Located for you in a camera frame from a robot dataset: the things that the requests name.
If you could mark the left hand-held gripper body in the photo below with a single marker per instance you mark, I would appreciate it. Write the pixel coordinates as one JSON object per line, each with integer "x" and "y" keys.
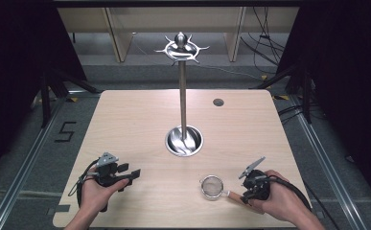
{"x": 106, "y": 175}

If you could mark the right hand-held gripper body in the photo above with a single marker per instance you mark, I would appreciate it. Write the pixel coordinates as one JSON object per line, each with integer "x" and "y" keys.
{"x": 258, "y": 187}

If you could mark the person's left hand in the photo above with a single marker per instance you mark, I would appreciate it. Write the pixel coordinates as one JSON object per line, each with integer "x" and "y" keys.
{"x": 95, "y": 196}

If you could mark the person's right hand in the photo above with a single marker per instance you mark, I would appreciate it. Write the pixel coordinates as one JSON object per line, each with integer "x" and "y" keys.
{"x": 282, "y": 198}

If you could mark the steel utensil hanging rack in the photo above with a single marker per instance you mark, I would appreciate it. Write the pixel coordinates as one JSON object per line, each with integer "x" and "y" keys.
{"x": 182, "y": 105}

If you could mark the black metal stand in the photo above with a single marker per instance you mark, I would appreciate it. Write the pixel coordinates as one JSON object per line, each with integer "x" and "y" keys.
{"x": 306, "y": 92}
{"x": 47, "y": 96}

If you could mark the black curtain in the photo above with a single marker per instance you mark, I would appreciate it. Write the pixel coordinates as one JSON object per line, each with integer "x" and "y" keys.
{"x": 13, "y": 80}
{"x": 349, "y": 96}

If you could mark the metal floor rail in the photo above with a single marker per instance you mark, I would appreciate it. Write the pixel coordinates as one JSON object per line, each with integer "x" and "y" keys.
{"x": 327, "y": 166}
{"x": 23, "y": 166}

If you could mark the light wooden desk frame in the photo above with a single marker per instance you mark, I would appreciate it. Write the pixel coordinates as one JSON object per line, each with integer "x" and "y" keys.
{"x": 119, "y": 38}

